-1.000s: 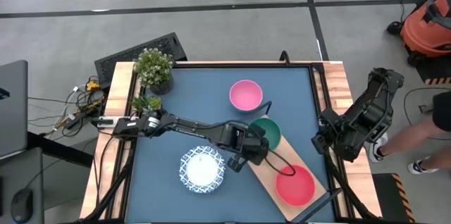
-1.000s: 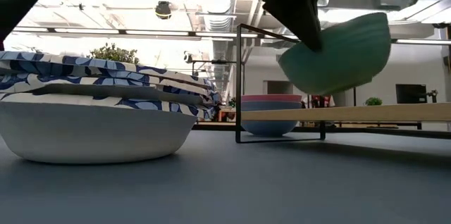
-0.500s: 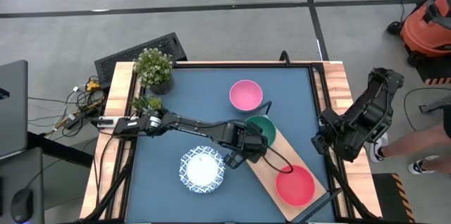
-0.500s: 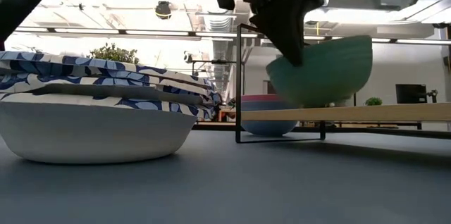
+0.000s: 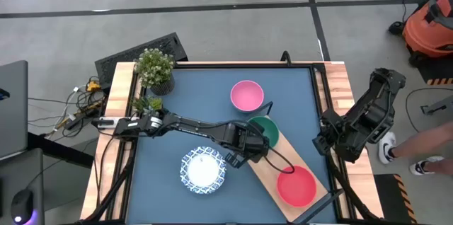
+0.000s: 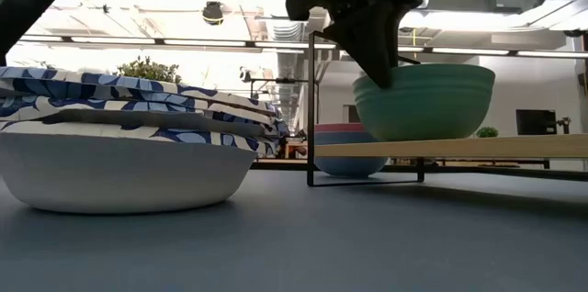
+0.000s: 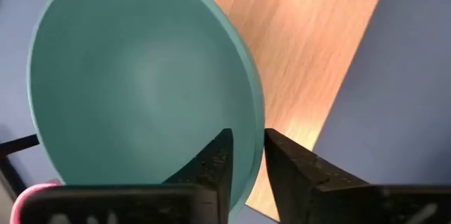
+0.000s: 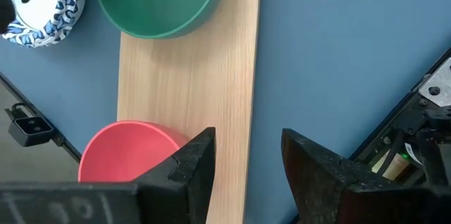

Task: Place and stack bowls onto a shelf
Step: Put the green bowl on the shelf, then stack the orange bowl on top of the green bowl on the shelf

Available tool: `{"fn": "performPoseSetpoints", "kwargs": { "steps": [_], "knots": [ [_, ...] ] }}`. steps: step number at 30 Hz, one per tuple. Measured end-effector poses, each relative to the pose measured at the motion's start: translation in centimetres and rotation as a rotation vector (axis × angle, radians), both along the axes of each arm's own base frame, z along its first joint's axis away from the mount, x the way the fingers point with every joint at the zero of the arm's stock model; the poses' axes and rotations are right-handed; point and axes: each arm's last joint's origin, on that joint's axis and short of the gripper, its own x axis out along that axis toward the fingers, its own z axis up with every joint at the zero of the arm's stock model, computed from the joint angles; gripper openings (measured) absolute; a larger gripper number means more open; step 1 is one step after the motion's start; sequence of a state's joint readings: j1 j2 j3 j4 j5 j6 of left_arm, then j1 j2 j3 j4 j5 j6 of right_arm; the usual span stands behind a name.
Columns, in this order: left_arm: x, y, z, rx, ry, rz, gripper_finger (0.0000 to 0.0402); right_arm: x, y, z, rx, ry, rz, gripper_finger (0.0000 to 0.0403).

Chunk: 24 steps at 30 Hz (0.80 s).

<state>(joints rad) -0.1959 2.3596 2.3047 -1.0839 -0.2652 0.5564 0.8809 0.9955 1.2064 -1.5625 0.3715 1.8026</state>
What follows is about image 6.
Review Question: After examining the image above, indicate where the green plastic bowl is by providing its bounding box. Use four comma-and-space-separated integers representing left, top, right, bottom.
352, 62, 496, 142

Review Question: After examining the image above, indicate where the pink plastic bowl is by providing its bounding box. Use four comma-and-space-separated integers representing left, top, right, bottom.
314, 122, 368, 135

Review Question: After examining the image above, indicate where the blue plastic bowl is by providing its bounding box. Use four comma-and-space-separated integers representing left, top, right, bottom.
313, 130, 390, 178

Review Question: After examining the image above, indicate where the person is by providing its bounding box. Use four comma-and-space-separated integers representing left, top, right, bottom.
277, 129, 310, 159

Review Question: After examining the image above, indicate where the wooden cutting board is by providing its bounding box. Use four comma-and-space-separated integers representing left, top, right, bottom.
306, 29, 588, 188

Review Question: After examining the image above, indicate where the long ceiling light strip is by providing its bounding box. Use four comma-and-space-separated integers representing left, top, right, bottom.
397, 46, 588, 59
17, 34, 339, 52

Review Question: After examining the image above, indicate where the small green background plant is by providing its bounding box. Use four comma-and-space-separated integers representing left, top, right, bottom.
474, 126, 501, 140

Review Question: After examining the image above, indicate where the black hanging ceiling device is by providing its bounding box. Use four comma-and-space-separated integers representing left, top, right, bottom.
201, 0, 225, 27

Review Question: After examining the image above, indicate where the black computer monitor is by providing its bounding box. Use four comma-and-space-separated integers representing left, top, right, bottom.
514, 108, 559, 137

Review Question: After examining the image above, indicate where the white flowering plant in pot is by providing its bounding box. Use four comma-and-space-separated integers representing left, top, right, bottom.
114, 55, 184, 85

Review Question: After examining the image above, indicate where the black camera boom stand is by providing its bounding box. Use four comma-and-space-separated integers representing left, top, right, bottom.
238, 66, 310, 100

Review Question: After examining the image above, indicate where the black metal table frame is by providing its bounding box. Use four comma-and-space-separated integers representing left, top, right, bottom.
250, 159, 588, 183

